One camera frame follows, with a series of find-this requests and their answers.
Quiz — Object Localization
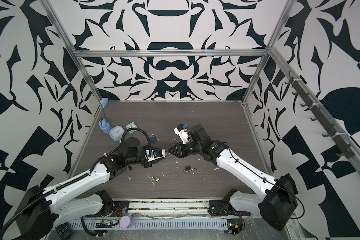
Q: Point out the black remote control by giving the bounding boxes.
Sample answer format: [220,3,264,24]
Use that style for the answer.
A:
[55,223,73,240]

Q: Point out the black hook rack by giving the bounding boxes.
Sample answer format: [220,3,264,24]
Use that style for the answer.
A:
[286,75,356,159]

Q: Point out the black padlock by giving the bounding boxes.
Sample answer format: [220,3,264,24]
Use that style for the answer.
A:
[183,165,197,174]

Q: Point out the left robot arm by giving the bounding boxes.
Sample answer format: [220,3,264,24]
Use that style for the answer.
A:
[0,128,168,240]

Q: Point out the blue padlock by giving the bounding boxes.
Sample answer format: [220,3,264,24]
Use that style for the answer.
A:
[150,134,159,143]

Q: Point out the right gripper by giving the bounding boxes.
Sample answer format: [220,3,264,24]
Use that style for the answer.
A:
[168,140,204,158]

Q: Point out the white cable duct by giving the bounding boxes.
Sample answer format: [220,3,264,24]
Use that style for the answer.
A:
[85,219,229,231]

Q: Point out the green circuit board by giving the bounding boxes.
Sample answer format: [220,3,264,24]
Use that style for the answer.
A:
[227,219,245,236]

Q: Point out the light blue alarm clock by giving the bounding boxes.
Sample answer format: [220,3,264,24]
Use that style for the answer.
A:
[109,126,125,142]

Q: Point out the mint green alarm clock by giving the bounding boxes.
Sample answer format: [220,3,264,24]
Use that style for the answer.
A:
[126,122,137,129]

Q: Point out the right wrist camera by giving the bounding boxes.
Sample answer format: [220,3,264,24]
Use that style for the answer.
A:
[174,124,192,144]

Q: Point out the purple round lid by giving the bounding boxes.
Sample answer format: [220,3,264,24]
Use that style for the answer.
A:
[119,216,135,229]

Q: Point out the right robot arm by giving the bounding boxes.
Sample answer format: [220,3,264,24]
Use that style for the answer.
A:
[169,141,300,231]

